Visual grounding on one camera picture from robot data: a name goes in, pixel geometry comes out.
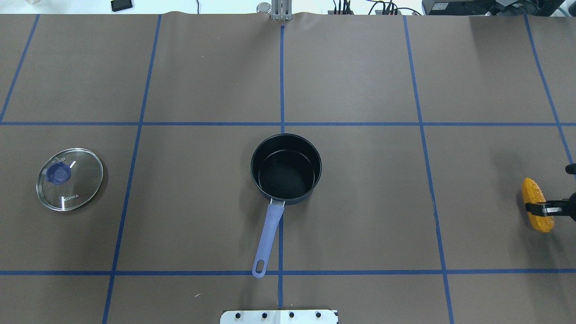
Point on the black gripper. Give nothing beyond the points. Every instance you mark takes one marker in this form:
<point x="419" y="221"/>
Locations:
<point x="559" y="209"/>

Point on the yellow corn cob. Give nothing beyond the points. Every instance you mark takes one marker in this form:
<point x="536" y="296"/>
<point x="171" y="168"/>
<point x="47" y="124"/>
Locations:
<point x="533" y="197"/>

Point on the glass lid with blue knob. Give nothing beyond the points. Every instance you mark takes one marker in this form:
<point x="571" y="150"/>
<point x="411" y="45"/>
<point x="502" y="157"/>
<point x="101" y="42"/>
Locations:
<point x="69" y="179"/>

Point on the dark blue saucepan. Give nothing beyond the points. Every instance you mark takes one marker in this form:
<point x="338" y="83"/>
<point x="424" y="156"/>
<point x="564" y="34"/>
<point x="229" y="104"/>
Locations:
<point x="285" y="168"/>

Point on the small black square pad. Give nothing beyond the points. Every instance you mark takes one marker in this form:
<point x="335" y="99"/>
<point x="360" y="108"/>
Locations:
<point x="119" y="5"/>

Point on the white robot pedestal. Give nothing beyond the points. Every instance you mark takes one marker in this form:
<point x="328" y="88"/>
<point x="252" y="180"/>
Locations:
<point x="321" y="316"/>

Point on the aluminium frame post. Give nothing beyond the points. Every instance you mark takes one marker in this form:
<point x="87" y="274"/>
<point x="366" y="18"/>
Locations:
<point x="281" y="10"/>

